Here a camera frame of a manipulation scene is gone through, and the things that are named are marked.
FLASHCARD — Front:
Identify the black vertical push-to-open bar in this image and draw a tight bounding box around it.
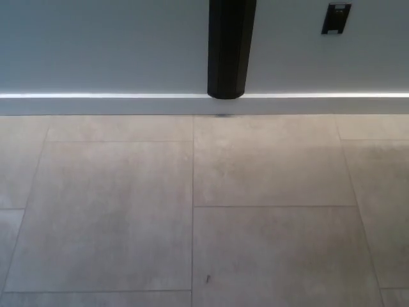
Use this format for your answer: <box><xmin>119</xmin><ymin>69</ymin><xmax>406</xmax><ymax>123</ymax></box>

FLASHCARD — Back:
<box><xmin>206</xmin><ymin>0</ymin><xmax>258</xmax><ymax>100</ymax></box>

